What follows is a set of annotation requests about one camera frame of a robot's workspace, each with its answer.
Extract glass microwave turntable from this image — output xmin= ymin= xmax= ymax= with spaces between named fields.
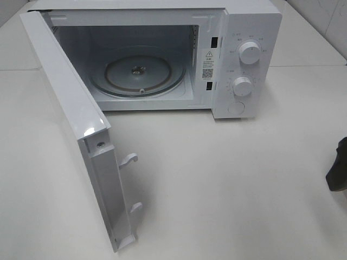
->
xmin=89 ymin=54 xmax=186 ymax=98

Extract white microwave oven body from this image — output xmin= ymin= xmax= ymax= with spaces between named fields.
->
xmin=25 ymin=1 xmax=282 ymax=119

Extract round white door button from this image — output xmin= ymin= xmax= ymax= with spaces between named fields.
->
xmin=228 ymin=101 xmax=245 ymax=115

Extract white microwave door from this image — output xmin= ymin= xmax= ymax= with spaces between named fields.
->
xmin=20 ymin=11 xmax=142 ymax=252

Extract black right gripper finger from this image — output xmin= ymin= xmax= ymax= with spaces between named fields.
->
xmin=326 ymin=137 xmax=346 ymax=191

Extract upper white power knob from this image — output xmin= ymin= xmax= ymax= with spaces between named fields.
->
xmin=238 ymin=41 xmax=261 ymax=65

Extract white timer knob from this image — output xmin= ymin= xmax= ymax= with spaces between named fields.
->
xmin=232 ymin=76 xmax=253 ymax=97

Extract white warning label sticker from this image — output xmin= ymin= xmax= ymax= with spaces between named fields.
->
xmin=200 ymin=48 xmax=217 ymax=81

